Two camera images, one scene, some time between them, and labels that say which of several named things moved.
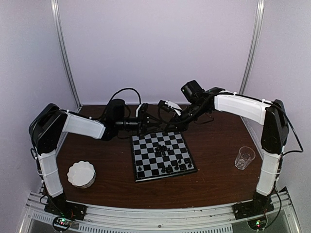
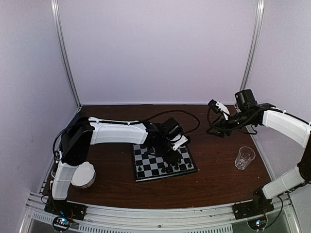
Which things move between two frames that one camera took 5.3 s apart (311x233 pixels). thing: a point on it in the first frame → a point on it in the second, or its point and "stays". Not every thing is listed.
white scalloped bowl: [81, 174] stays
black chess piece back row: [182, 167] stays
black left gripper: [143, 123] → [170, 159]
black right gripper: [181, 125] → [221, 125]
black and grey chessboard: [162, 154] stays
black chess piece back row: [169, 169] stays
